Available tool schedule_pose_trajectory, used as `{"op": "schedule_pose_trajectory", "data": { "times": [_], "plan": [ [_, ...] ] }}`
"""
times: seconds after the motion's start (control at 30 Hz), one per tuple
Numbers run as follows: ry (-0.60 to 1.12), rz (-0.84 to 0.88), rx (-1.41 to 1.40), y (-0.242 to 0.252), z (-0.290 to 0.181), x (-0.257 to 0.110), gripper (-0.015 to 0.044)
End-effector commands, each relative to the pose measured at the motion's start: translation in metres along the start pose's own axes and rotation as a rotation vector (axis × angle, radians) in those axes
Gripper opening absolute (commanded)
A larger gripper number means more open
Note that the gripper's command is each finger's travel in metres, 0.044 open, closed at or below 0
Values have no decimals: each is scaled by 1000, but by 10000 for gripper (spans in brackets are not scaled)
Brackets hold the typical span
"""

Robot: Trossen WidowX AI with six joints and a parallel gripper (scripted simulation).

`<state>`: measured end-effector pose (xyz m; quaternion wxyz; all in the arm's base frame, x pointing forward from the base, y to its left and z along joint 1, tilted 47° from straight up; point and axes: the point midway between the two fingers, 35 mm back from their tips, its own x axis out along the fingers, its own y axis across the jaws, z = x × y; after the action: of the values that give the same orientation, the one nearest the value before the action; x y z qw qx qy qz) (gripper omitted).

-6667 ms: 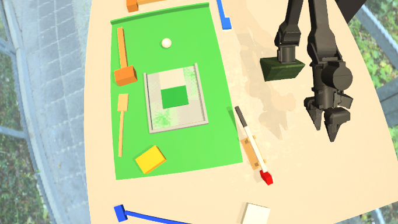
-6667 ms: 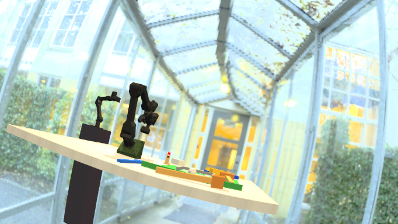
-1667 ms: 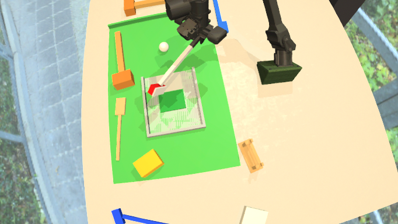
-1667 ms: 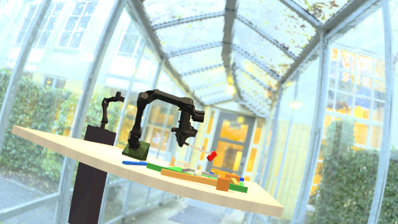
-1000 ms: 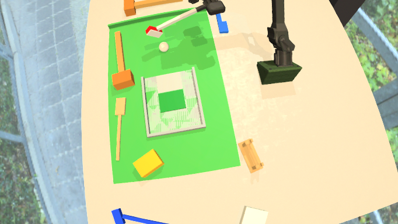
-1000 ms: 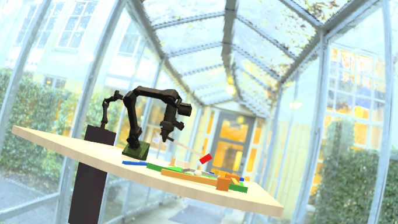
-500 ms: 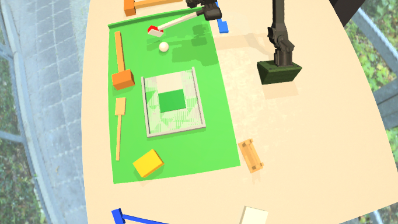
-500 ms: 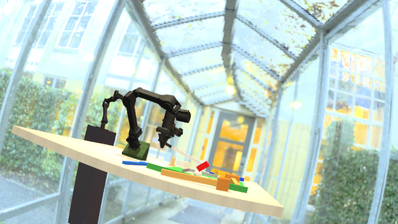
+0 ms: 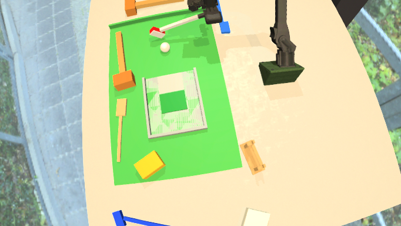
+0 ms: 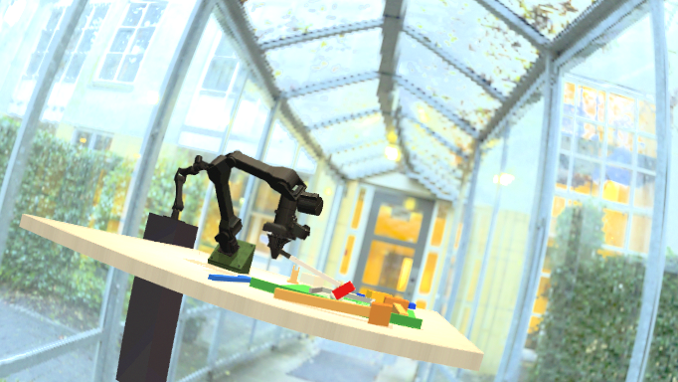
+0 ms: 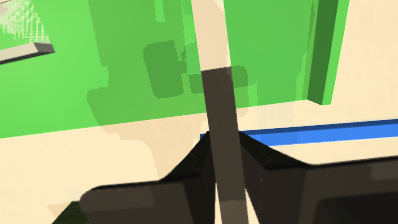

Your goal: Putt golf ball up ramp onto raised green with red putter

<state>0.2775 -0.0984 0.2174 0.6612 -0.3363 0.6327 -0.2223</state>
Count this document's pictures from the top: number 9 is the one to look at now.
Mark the green flat mat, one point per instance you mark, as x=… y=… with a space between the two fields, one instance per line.
x=193 y=153

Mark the white golf ball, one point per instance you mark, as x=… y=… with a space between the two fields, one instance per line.
x=165 y=47

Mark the yellow rectangular block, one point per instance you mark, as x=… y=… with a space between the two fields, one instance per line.
x=149 y=165

